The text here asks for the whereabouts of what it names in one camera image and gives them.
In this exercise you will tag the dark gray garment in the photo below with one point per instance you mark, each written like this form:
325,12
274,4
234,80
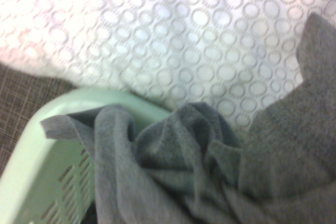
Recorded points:
170,171

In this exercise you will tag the mint green laundry basket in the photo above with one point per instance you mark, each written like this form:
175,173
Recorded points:
39,169

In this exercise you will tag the white circle-patterned bed cover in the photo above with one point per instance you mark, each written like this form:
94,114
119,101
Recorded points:
157,37

